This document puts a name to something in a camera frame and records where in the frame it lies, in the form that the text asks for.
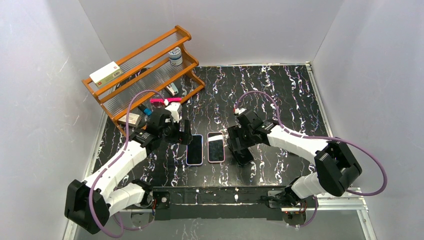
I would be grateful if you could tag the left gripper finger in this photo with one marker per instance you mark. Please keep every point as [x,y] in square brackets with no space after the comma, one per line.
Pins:
[175,137]
[188,137]

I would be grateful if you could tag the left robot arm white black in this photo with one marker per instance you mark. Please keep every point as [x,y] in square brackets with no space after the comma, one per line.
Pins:
[91,202]

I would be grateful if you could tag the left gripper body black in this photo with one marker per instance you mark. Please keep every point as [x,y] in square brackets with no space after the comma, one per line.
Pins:
[182,133]

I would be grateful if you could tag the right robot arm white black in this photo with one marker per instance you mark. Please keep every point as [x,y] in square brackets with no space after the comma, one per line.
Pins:
[336,168]

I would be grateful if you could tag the lilac phone case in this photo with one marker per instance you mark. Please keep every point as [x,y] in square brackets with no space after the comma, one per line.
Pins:
[186,155]

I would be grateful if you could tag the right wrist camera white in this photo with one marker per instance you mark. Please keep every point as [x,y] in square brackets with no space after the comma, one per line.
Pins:
[238,111]

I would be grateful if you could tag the orange wooden shelf rack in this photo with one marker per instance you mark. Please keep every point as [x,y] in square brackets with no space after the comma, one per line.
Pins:
[145,70]

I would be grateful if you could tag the white cardboard box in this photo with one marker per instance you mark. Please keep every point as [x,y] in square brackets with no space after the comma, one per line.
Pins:
[106,74]

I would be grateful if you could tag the white teal stapler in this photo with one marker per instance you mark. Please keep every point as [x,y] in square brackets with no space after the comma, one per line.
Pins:
[172,89]

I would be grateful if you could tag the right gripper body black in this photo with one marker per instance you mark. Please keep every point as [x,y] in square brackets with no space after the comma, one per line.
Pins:
[236,143]

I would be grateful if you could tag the purple phone black screen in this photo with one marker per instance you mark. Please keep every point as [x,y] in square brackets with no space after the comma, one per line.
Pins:
[216,148]

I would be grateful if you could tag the pink phone case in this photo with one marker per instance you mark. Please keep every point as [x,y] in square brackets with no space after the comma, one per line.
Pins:
[208,149]

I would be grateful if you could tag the black phone case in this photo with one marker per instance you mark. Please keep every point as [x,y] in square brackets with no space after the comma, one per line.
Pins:
[243,162]

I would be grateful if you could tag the beige staples box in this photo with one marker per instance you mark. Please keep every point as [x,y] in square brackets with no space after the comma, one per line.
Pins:
[133,120]

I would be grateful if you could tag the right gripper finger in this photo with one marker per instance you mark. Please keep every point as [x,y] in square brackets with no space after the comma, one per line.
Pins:
[233,142]
[243,153]

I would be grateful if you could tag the blue black marker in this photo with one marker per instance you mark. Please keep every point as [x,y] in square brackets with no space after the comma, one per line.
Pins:
[144,109]

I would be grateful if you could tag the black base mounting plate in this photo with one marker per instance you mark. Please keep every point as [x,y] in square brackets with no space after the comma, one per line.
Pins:
[237,202]

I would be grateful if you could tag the dark teal phone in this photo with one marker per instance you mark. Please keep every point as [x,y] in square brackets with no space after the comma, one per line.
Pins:
[194,149]

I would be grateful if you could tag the white blue round jar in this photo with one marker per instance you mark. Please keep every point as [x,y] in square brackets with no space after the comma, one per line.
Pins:
[175,56]

